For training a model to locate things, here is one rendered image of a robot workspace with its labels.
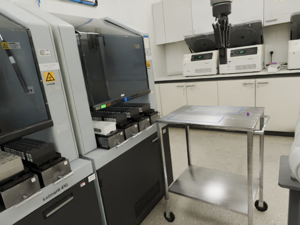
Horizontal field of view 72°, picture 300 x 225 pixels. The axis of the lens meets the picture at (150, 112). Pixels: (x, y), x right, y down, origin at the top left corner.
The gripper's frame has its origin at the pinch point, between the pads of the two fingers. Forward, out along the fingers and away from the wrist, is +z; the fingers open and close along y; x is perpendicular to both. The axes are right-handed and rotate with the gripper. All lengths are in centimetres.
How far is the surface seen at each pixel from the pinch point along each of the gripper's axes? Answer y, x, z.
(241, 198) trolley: 28, 5, 91
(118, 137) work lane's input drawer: -22, 59, 41
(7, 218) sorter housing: -84, 45, 49
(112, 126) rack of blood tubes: -22, 62, 34
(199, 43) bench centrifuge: 224, 151, -20
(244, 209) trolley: 20, -1, 91
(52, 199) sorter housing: -67, 49, 53
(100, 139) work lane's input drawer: -31, 64, 40
